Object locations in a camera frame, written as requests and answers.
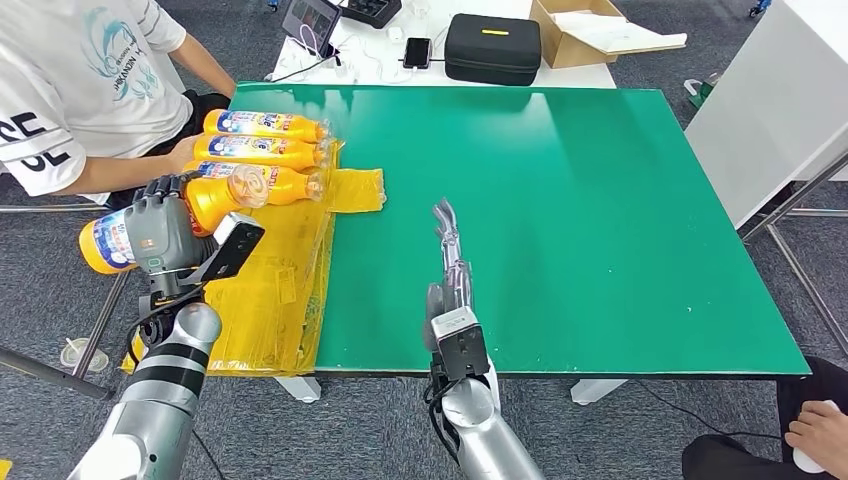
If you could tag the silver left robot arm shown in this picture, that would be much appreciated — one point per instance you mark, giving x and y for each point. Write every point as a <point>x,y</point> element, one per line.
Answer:
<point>159,391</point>

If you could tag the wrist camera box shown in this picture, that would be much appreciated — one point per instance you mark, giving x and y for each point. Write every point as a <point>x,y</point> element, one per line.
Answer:
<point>232,245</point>
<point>458,344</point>

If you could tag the brown cardboard box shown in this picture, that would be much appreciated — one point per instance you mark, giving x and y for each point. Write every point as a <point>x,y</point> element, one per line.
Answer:
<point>566,52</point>

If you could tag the black tablet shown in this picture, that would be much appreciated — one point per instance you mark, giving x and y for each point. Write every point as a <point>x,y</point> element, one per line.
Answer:
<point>310,23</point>

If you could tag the person's hand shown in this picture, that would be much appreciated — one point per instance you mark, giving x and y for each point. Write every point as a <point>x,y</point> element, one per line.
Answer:
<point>821,434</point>

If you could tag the person's right forearm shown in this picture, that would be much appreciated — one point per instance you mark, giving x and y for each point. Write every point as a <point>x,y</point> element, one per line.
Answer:
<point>112,173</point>

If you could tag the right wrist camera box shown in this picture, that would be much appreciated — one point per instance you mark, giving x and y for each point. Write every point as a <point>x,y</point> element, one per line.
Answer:
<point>458,344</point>

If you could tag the white computer mouse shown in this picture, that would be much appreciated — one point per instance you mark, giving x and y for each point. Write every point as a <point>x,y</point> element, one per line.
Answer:
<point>805,460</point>

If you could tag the orange detergent bottle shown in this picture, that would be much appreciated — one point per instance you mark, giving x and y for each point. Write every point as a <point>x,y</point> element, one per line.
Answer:
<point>291,185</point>
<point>265,152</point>
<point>212,192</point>
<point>265,124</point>

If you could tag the person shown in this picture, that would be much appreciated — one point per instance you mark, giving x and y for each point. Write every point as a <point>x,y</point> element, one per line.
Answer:
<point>66,79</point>
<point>735,457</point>

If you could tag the black smartphone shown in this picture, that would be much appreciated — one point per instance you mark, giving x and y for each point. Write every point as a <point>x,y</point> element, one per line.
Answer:
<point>417,53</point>

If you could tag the black carrying case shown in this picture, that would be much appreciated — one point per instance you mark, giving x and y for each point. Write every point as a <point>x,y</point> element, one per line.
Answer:
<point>492,50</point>

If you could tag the white foam sheet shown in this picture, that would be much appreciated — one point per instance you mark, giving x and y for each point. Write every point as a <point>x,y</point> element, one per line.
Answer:
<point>619,34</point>

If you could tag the yellow taped cardboard mat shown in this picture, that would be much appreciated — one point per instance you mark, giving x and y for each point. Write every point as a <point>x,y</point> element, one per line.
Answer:
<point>278,291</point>

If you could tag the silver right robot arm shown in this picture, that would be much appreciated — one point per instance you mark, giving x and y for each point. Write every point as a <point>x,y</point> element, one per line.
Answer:
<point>484,430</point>

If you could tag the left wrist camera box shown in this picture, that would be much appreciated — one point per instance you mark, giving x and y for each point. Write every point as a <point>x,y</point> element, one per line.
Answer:
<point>232,245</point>

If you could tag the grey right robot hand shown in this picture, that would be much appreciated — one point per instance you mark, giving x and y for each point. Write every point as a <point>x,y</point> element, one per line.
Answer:
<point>452,278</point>

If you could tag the clear plastic cup lid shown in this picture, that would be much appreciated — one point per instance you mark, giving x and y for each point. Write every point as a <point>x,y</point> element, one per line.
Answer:
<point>84,356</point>

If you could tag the green and white item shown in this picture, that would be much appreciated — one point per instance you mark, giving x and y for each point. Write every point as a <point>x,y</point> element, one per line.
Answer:
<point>699,93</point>

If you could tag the person's right hand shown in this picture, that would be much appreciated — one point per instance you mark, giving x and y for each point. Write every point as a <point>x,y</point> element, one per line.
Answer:
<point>182,154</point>

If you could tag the metal table frame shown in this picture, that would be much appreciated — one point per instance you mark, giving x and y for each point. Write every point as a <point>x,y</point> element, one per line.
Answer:
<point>797,195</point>

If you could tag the yellow floor marker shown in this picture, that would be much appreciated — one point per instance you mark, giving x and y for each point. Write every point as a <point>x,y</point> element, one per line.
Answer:
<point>4,472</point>

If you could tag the person's left forearm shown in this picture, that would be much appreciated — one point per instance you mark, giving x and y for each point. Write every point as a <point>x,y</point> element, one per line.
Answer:
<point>205,63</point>

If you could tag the white table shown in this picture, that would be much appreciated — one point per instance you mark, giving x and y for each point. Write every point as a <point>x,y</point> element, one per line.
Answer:
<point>467,6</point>

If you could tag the black controller device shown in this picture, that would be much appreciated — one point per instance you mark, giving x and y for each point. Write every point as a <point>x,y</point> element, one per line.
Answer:
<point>372,10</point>

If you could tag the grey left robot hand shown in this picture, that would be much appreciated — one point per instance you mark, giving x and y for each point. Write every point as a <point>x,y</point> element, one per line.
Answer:
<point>162,232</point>

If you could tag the white power strip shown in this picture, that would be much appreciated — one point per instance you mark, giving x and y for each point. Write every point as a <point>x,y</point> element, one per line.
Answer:
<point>331,71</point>

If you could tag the white table foot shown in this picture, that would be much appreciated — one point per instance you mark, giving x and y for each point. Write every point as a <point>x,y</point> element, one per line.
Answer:
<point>301,391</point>
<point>596,393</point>

